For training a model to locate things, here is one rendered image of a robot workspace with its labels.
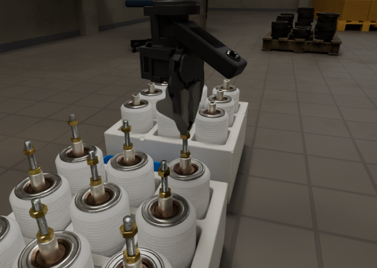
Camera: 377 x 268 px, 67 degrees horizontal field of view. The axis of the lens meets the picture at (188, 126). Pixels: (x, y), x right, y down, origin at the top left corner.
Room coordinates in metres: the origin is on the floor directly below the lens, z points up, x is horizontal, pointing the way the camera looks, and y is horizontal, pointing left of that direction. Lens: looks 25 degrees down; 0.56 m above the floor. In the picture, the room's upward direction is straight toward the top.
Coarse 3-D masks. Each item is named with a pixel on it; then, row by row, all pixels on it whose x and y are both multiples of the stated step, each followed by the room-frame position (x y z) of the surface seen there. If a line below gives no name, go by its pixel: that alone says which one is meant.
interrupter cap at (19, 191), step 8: (48, 176) 0.44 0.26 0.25; (56, 176) 0.44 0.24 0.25; (24, 184) 0.41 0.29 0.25; (48, 184) 0.42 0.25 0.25; (56, 184) 0.41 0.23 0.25; (16, 192) 0.39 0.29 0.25; (24, 192) 0.39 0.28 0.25; (32, 192) 0.39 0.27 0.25; (40, 192) 0.39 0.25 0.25; (48, 192) 0.39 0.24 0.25
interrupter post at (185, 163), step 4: (180, 156) 0.46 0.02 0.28; (188, 156) 0.46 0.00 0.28; (180, 160) 0.46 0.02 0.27; (184, 160) 0.45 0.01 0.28; (188, 160) 0.46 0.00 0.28; (180, 164) 0.46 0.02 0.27; (184, 164) 0.45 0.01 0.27; (188, 164) 0.46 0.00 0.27; (180, 168) 0.46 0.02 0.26; (184, 168) 0.45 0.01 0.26; (188, 168) 0.46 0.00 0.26; (184, 172) 0.45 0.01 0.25
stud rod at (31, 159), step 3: (24, 141) 0.41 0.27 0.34; (27, 141) 0.41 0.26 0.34; (24, 144) 0.41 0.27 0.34; (27, 144) 0.41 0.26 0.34; (30, 144) 0.41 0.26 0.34; (27, 147) 0.41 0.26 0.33; (30, 147) 0.41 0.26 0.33; (27, 156) 0.41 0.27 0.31; (30, 156) 0.41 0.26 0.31; (33, 156) 0.41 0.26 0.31; (30, 159) 0.41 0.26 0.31; (33, 159) 0.41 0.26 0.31; (30, 162) 0.41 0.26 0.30; (33, 162) 0.41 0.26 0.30; (30, 165) 0.41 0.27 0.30; (33, 165) 0.41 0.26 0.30; (36, 165) 0.41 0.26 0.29; (33, 168) 0.41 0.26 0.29
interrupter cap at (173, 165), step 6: (174, 162) 0.49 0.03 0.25; (192, 162) 0.49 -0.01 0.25; (198, 162) 0.49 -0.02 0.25; (174, 168) 0.46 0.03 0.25; (192, 168) 0.47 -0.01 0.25; (198, 168) 0.46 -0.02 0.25; (204, 168) 0.46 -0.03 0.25; (174, 174) 0.44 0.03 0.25; (180, 174) 0.44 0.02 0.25; (186, 174) 0.44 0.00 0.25; (192, 174) 0.44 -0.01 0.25; (198, 174) 0.44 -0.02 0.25; (180, 180) 0.43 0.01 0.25; (186, 180) 0.43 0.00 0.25
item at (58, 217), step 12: (12, 192) 0.40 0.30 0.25; (60, 192) 0.40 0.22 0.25; (12, 204) 0.37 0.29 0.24; (24, 204) 0.37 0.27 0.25; (48, 204) 0.38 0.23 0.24; (60, 204) 0.39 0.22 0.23; (24, 216) 0.36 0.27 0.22; (48, 216) 0.37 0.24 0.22; (60, 216) 0.39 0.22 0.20; (24, 228) 0.37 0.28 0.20; (36, 228) 0.37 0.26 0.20; (60, 228) 0.38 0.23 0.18
